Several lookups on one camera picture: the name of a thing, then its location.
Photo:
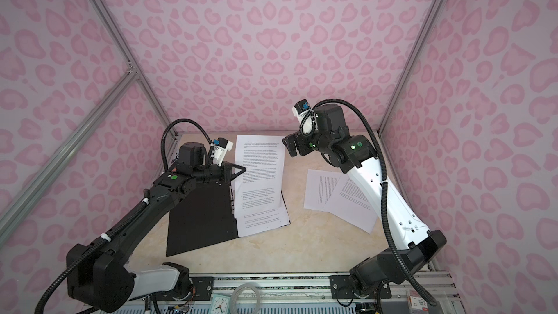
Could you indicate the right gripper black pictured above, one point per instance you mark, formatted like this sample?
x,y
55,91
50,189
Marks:
x,y
304,149

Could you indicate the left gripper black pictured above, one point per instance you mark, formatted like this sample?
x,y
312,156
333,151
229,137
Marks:
x,y
227,175

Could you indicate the printed paper sheet corner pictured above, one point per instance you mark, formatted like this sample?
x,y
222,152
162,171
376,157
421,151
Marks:
x,y
258,189

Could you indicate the grey and black file folder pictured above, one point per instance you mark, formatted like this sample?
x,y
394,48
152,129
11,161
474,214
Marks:
x,y
204,219

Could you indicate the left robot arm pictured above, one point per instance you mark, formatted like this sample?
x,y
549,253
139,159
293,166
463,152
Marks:
x,y
96,273

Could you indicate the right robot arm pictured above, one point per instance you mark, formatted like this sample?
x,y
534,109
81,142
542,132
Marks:
x,y
411,242

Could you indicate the clear tube loop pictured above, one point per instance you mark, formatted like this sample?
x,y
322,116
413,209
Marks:
x,y
246,291

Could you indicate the small teal clock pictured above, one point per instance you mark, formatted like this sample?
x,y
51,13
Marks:
x,y
220,304

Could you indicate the red white label box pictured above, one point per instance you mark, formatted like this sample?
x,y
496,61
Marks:
x,y
416,304

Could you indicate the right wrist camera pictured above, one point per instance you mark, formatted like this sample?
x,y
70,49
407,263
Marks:
x,y
306,117

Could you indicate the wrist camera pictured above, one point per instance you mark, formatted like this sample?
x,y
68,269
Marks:
x,y
219,149
306,117

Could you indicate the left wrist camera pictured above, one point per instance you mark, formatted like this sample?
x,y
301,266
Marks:
x,y
219,149

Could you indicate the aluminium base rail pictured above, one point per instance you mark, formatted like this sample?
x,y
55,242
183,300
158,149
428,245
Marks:
x,y
304,293

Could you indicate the aluminium diagonal frame bar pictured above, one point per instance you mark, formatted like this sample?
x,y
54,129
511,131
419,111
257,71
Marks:
x,y
30,195

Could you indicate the aluminium corner post right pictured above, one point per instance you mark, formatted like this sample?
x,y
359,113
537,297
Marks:
x,y
425,29

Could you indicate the aluminium corner post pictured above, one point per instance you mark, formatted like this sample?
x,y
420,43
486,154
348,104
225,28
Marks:
x,y
425,29
117,36

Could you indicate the aluminium corner post left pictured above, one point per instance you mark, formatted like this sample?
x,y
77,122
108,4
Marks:
x,y
117,36

